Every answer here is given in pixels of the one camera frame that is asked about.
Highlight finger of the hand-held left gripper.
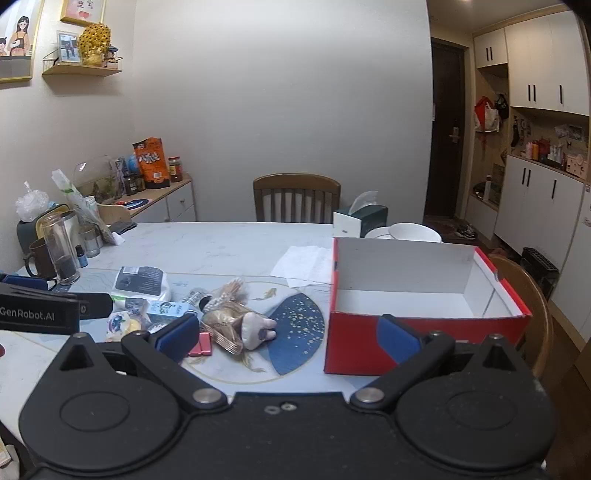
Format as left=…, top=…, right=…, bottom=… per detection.
left=0, top=274, right=59, bottom=293
left=76, top=293, right=114, bottom=320

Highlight small picture frame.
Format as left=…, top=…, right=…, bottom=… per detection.
left=59, top=0, right=108, bottom=27

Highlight black crate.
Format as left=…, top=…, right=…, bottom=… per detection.
left=521, top=247, right=561, bottom=299

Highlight white lower cabinet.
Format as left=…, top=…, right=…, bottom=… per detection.
left=493, top=154, right=591, bottom=274

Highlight round yellow blue packet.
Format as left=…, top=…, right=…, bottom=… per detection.
left=105, top=310, right=143, bottom=344

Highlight clear plastic bag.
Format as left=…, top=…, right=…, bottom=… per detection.
left=15, top=181, right=50, bottom=223

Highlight red cardboard box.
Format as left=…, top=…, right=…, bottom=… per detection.
left=323, top=237, right=534, bottom=377

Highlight clear glass tank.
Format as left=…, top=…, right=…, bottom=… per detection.
left=73, top=155, right=126, bottom=205

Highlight wooden curved-back chair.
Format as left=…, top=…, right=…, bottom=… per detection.
left=488, top=255, right=553, bottom=380

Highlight wooden wall shelf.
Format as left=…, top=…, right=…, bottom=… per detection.
left=42, top=51, right=124, bottom=84

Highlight white sideboard cabinet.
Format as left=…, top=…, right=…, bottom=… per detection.
left=99, top=173, right=198, bottom=225

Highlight white green tissue box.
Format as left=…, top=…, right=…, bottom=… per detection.
left=333, top=191, right=389, bottom=240

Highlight orange snack bag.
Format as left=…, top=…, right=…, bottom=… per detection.
left=132, top=137, right=168, bottom=190

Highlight golden ornament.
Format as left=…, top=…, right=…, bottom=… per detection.
left=77, top=23, right=113, bottom=66

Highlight standing photo frame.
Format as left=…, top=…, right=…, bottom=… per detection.
left=56, top=30, right=83, bottom=64

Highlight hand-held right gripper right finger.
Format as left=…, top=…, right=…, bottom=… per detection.
left=350, top=315, right=529, bottom=412

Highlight dark mug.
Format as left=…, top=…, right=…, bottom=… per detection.
left=23, top=237, right=59, bottom=281

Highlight beige plush toy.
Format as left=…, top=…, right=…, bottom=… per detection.
left=239, top=311, right=278, bottom=346

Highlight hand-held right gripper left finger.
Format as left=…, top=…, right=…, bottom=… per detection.
left=46, top=314, right=229, bottom=414

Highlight wooden slat-back chair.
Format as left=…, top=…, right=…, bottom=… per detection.
left=252, top=174, right=342, bottom=224

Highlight red hanging bag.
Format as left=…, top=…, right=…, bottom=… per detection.
left=474, top=96, right=502, bottom=133

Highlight cotton swab bag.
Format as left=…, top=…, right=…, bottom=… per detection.
left=209, top=276, right=251, bottom=311

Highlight white upper cabinets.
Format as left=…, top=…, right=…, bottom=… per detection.
left=473, top=11, right=591, bottom=116

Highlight glass tumbler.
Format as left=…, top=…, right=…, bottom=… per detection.
left=35, top=213, right=82, bottom=286

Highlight dark door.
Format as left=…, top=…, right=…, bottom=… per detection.
left=431, top=37, right=465, bottom=219

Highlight white tissue pack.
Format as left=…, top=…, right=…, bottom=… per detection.
left=111, top=266, right=173, bottom=311

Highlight white paper sheet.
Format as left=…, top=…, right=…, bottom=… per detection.
left=270, top=245, right=334, bottom=289

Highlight pink binder clip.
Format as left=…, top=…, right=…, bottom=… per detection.
left=188, top=331, right=213, bottom=357

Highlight small blue white box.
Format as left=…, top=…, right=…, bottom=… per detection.
left=144, top=300, right=185, bottom=325

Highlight white bowl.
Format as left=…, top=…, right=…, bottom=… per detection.
left=388, top=222, right=442, bottom=243

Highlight golden crinkled bag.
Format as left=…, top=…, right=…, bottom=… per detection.
left=200, top=304, right=254, bottom=357

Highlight framed cartoon poster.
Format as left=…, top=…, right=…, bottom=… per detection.
left=0, top=0, right=45, bottom=84

